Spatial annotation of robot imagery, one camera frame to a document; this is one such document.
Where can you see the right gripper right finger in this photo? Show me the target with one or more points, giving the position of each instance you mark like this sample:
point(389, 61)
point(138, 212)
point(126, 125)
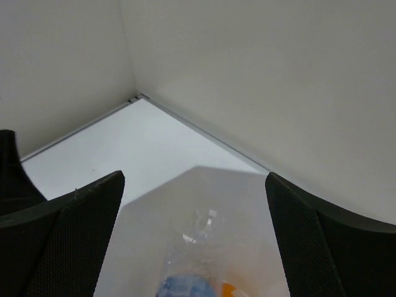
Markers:
point(327, 250)

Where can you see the translucent white bin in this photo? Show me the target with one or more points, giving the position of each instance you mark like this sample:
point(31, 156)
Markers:
point(134, 258)

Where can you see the blue label clear bottle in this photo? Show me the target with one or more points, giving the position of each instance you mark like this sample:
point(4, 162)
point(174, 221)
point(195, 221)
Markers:
point(194, 260)

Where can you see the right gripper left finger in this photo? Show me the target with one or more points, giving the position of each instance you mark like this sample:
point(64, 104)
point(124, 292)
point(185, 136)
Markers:
point(57, 247)

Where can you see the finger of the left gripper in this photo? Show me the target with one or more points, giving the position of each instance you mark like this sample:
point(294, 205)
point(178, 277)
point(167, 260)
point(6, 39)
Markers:
point(17, 190)

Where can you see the orange juice bottle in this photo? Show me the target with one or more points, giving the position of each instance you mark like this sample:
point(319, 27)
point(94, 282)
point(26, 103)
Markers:
point(228, 290)

